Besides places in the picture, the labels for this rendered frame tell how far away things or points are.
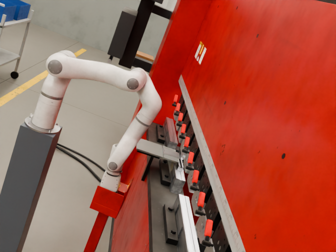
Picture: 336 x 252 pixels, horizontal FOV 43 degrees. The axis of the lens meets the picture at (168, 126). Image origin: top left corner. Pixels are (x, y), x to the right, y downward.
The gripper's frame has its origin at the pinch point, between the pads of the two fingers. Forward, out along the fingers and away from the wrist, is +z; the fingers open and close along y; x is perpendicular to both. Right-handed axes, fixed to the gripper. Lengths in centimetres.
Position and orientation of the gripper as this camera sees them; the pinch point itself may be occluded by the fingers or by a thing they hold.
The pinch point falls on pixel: (106, 196)
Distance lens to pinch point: 246.1
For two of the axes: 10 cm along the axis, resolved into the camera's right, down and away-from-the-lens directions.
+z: -2.9, 9.1, 3.1
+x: -1.3, 2.8, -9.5
